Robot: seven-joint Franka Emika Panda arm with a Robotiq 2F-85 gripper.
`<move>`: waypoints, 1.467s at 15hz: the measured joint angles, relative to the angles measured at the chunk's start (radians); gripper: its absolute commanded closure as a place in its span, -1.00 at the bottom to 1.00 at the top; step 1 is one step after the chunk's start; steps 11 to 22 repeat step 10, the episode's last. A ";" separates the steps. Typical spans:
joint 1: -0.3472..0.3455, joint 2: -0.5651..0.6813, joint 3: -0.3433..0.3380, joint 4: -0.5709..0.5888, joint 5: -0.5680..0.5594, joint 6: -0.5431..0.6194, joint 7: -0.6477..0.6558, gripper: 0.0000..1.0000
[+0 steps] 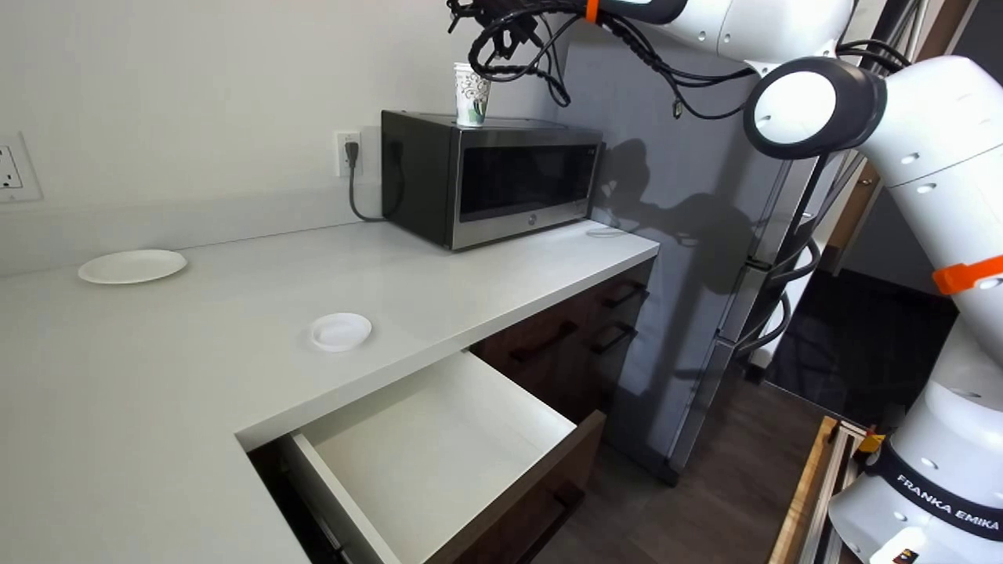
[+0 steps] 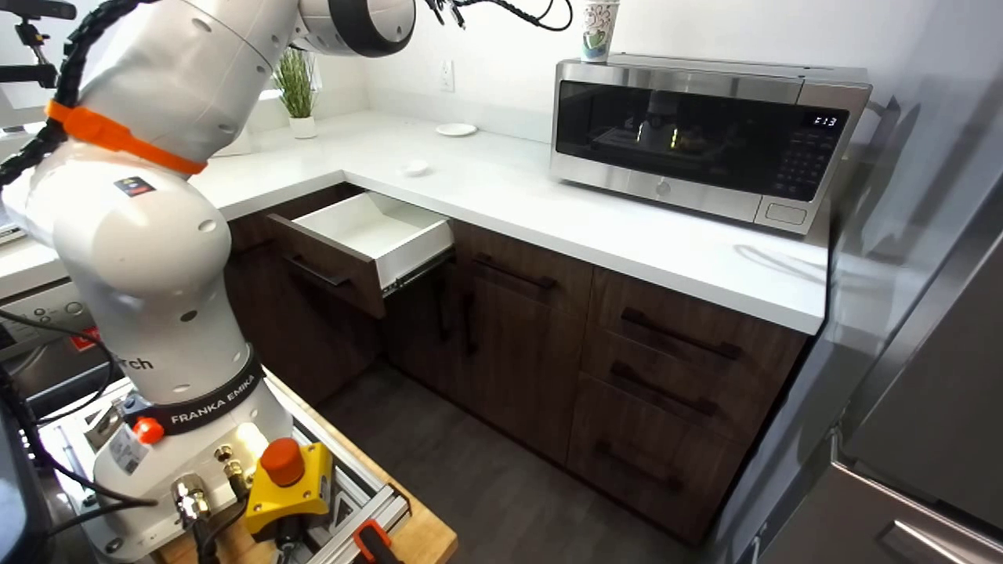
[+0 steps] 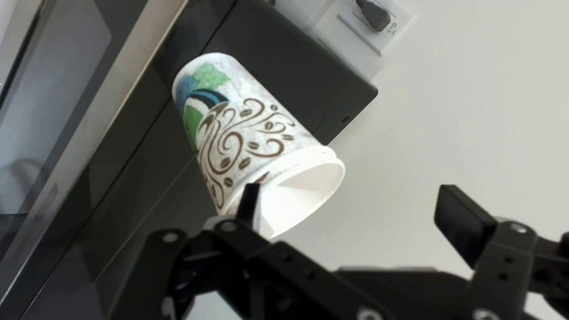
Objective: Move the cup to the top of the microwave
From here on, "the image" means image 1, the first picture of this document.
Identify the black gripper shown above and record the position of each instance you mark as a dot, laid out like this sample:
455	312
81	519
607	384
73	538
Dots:
502	6

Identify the clear glass cup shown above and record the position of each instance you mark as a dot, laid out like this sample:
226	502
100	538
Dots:
470	94

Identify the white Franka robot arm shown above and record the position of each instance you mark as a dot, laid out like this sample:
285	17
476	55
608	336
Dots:
929	262

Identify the stainless steel microwave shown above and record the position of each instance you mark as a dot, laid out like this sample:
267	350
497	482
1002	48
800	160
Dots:
491	175

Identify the white outlet with plug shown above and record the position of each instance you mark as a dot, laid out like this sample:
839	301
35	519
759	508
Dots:
349	150

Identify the grey refrigerator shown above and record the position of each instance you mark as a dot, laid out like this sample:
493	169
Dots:
692	262

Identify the dark wood lower cabinet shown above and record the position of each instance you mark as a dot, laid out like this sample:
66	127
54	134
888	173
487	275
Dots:
573	333

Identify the white round plate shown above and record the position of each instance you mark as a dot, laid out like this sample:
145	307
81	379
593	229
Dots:
132	267

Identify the open white drawer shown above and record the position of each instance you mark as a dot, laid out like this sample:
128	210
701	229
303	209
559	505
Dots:
449	471

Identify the wooden robot cart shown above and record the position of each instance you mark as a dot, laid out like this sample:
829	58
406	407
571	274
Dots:
810	490

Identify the white wall outlet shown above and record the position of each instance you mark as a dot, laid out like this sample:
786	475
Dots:
17	167

